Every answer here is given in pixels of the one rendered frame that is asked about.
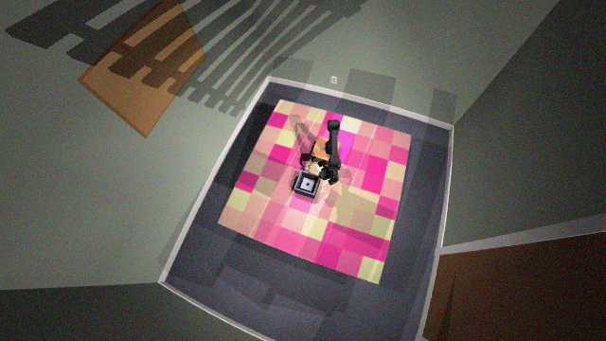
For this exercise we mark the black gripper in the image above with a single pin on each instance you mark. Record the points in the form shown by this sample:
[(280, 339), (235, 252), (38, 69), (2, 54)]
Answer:
[(324, 163)]

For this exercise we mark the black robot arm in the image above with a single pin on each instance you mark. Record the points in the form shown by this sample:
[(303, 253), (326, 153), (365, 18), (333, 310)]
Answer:
[(335, 163)]

